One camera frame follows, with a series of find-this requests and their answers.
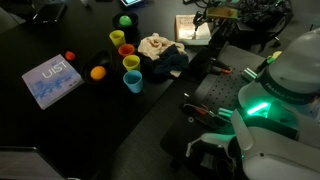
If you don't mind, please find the black office chair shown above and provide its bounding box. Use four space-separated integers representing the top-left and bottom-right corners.
216 0 293 49

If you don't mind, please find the beige cloth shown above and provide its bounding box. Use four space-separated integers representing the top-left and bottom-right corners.
138 33 187 77

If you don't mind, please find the yellow cup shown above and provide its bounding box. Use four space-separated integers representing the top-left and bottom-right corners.
122 55 140 71
109 30 126 48

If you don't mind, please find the red handled clamp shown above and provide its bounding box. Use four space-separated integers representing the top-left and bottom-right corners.
181 93 213 121
209 58 232 75

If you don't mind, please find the yellow cup near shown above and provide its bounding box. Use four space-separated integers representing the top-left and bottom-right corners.
122 55 140 71

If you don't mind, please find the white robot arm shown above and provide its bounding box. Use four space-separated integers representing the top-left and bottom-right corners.
199 29 320 180

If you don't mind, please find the dark navy cloth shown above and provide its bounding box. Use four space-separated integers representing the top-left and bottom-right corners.
143 45 189 77

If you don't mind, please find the red handled clamp upper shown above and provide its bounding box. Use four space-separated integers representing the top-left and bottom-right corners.
209 58 232 75

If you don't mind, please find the blue cup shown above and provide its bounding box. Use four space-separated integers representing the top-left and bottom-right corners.
123 70 143 93

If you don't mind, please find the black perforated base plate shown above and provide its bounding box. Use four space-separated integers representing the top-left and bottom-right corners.
160 46 264 166

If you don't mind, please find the black bowl with orange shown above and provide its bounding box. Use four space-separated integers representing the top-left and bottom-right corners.
81 50 117 84

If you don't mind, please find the orange cup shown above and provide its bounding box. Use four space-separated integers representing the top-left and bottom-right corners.
118 44 135 58

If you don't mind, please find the small orange red ball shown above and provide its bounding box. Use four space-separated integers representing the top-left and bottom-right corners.
65 51 76 61

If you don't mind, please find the black device top left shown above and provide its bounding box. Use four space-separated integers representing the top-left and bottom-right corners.
33 3 66 23

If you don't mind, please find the UIST blue white book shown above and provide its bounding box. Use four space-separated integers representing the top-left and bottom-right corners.
22 54 84 110

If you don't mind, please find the red handled clamp lower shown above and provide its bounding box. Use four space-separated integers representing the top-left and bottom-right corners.
181 93 213 121

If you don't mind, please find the tablet with lit screen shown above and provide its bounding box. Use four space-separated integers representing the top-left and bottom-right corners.
120 0 147 7

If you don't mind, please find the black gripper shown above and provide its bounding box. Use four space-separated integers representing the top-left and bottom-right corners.
192 6 238 40

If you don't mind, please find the yellow cup far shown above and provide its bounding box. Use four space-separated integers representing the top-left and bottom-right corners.
109 30 126 48

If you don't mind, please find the black bowl with green ball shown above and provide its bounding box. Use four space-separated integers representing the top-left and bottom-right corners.
112 12 139 33

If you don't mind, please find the orange book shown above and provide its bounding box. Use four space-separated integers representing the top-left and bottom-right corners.
175 15 211 46

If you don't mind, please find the green ball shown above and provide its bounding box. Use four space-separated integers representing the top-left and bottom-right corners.
119 15 132 27

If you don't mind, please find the orange fruit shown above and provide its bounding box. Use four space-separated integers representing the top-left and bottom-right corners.
90 66 107 81

